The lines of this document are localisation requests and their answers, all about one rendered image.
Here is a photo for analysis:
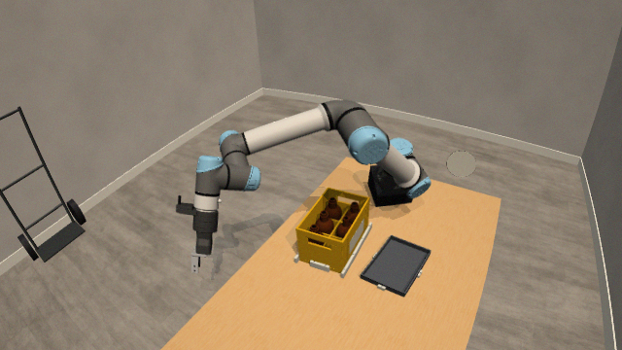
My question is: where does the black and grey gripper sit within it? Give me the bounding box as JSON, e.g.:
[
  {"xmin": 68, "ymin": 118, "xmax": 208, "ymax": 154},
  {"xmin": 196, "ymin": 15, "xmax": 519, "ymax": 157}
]
[{"xmin": 176, "ymin": 193, "xmax": 222, "ymax": 274}]

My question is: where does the yellow crate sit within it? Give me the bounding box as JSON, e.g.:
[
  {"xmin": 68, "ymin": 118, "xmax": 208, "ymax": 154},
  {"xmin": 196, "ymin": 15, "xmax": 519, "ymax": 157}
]
[{"xmin": 295, "ymin": 191, "xmax": 369, "ymax": 274}]

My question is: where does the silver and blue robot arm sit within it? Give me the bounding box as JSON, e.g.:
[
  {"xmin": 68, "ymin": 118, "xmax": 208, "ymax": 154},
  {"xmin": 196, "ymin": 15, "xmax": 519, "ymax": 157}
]
[{"xmin": 195, "ymin": 100, "xmax": 432, "ymax": 198}]

